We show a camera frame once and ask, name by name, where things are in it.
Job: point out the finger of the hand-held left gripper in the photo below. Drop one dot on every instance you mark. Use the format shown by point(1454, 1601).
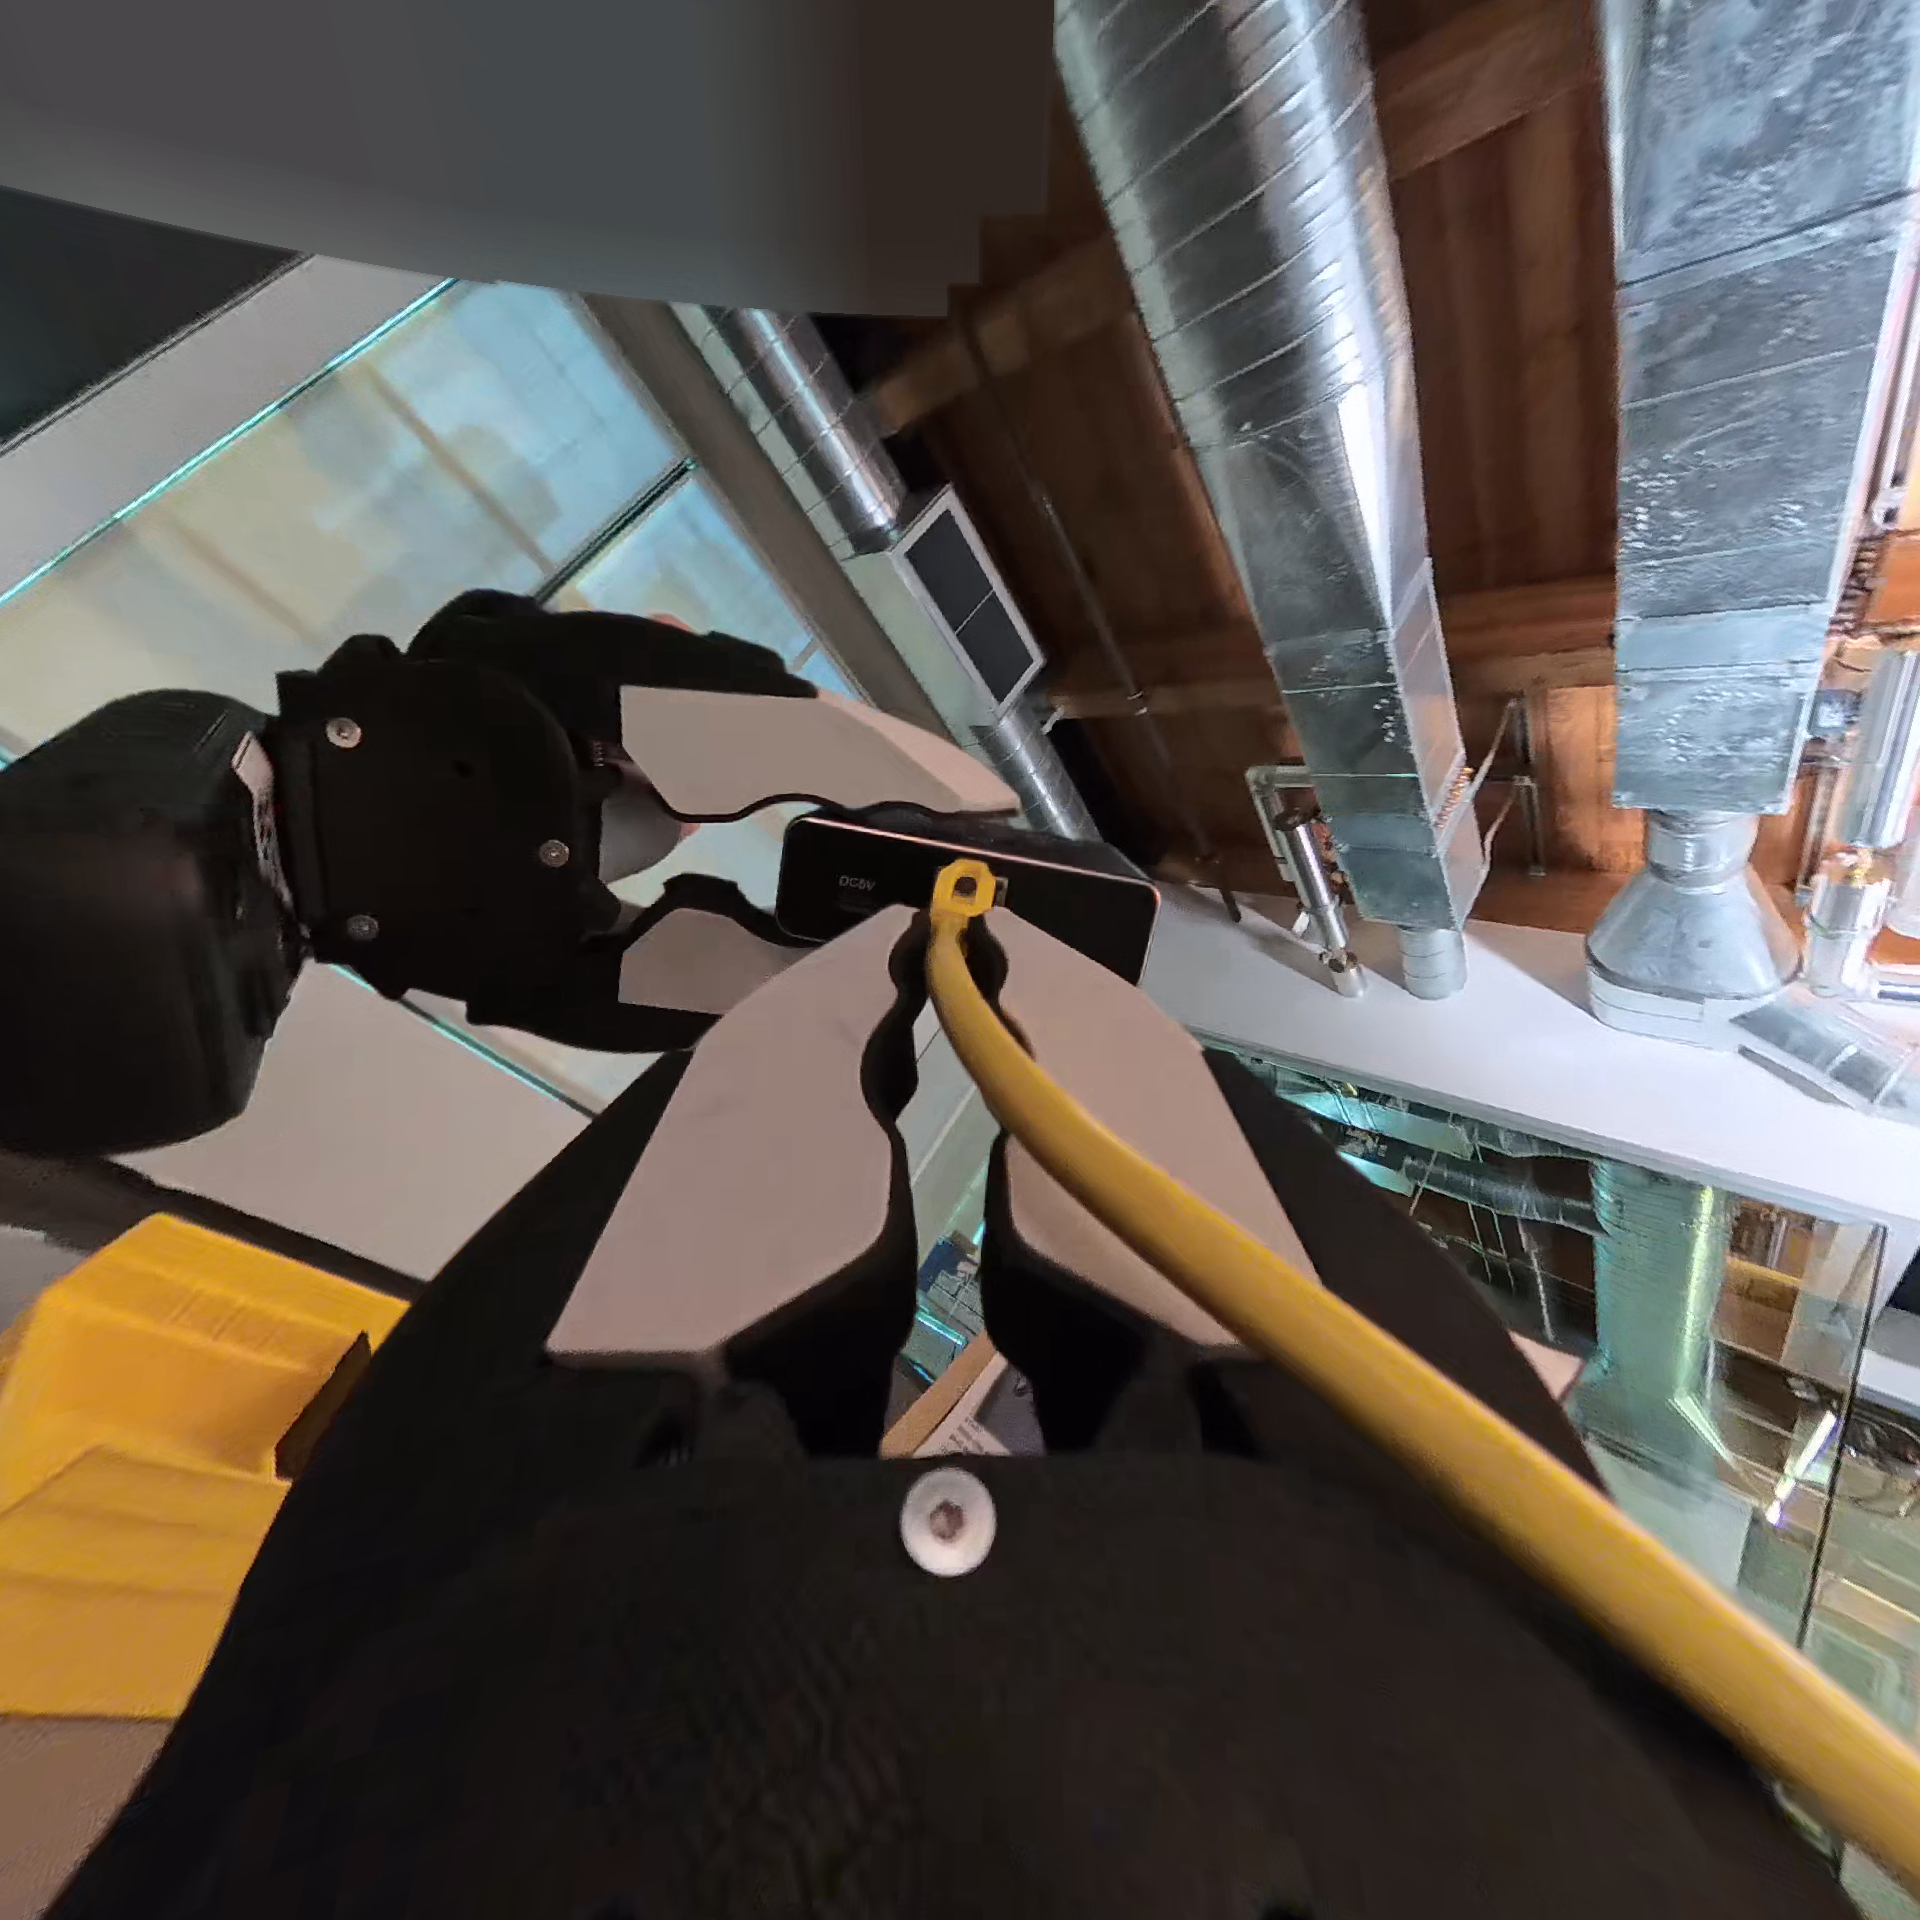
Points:
point(685, 968)
point(781, 742)

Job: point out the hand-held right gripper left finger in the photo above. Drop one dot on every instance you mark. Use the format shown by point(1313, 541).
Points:
point(721, 1153)

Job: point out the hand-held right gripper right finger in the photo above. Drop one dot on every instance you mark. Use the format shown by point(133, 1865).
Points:
point(1119, 1049)

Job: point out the black network switch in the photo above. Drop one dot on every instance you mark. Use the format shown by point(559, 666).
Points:
point(1081, 902)

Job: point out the black air vent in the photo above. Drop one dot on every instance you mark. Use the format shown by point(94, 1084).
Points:
point(967, 599)

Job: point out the yellow storage bin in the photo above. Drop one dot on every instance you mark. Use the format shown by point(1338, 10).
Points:
point(135, 1441)

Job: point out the round metal duct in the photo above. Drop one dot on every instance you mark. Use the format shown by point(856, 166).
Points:
point(839, 434)

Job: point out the rectangular metal duct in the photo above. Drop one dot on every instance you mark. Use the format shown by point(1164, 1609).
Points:
point(1741, 452)
point(1276, 452)

